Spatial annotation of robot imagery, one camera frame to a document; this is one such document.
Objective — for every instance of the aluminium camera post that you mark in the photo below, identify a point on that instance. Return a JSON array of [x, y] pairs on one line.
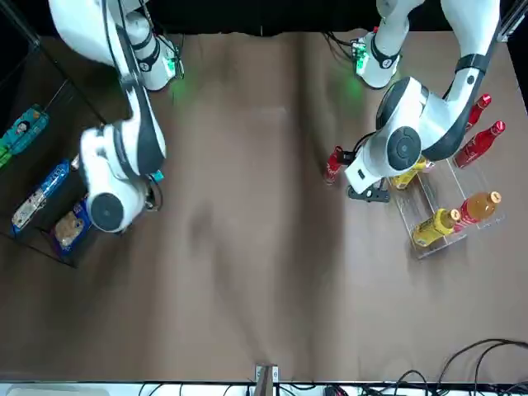
[[266, 377]]

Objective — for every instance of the white label strip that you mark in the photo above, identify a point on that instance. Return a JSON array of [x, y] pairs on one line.
[[75, 162]]

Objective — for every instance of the aluminium frame profile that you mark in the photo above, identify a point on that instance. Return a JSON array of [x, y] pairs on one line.
[[509, 22]]

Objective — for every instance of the green chips packet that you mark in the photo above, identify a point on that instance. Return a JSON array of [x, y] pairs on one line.
[[3, 154]]

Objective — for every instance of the teal chips packet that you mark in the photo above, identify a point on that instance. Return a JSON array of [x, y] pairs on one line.
[[26, 128], [157, 176]]

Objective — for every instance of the clear acrylic shelf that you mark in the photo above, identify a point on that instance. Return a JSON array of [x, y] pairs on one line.
[[466, 181]]

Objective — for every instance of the yellow drink bottle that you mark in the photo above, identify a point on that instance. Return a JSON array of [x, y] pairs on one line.
[[406, 177], [435, 226]]

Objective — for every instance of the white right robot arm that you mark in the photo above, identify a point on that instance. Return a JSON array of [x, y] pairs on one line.
[[82, 24]]

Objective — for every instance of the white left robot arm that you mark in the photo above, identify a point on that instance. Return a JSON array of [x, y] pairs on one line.
[[474, 24]]

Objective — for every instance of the blue cookie bag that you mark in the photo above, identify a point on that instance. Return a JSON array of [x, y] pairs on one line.
[[70, 229]]

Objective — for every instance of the red cola bottle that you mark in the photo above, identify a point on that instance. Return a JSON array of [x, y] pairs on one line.
[[480, 143], [331, 169], [478, 109]]

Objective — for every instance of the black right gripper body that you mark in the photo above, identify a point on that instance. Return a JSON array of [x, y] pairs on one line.
[[153, 197]]

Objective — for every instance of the orange drink bottle red label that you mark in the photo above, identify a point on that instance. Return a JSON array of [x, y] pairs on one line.
[[478, 208]]

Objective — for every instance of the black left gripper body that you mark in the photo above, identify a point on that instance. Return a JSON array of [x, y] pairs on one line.
[[369, 194]]

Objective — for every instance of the long blue biscuit packet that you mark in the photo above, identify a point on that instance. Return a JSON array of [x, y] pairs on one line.
[[37, 198]]

